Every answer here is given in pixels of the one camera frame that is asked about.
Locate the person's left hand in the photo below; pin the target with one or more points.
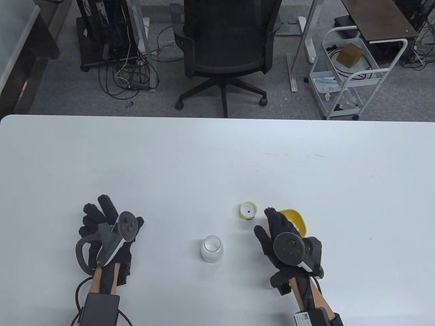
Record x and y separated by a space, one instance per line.
98 217

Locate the person's right hand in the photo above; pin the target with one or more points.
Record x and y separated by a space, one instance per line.
268 237

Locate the pale yellow press dispenser lid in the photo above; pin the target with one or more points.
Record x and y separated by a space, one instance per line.
248 210

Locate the yellow plastic bowl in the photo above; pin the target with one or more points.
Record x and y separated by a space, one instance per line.
297 219

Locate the clear press dispenser jar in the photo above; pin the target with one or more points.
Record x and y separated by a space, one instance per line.
212 251

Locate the person's right forearm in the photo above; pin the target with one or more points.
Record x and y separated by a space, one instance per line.
306 292

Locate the person's left forearm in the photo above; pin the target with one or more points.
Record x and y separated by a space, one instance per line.
102 278

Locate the black tracking controller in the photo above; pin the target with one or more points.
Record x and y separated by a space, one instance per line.
112 244
289 248

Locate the white rolling cart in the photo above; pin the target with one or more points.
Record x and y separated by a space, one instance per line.
323 102

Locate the white packet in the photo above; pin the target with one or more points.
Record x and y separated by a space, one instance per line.
326 87

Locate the aluminium rails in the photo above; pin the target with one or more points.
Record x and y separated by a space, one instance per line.
290 68

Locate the black equipment rack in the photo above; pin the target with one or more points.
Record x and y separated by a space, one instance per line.
108 34

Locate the dark wooden cabinet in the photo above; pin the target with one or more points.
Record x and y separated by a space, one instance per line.
44 37

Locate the white desk foot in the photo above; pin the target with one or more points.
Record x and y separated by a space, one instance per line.
310 47

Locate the brown cardboard box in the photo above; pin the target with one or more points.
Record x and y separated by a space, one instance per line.
350 54

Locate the black mesh office chair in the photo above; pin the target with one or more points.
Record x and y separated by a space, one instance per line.
224 40

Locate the pale partition panel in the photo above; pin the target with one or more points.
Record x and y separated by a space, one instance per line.
13 34

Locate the black flat device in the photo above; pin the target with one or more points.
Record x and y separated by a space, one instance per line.
345 21

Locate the dark wooden side table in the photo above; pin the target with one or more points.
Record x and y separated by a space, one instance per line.
380 17

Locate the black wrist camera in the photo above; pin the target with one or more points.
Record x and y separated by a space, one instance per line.
281 284

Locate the white metal desk frame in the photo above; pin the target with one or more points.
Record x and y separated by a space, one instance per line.
144 37
304 37

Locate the grey metal base plate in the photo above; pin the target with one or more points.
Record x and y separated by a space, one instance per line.
289 29

